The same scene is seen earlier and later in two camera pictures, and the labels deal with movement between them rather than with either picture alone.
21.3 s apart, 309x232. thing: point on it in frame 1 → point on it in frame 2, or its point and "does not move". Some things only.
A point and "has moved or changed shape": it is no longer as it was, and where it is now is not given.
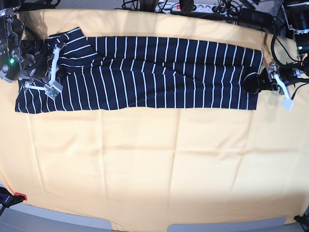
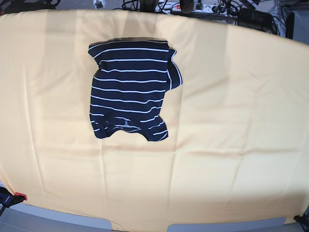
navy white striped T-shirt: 103,73 has moved or changed shape
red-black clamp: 7,198 does not move
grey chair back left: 24,217 does not move
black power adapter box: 252,18 does not move
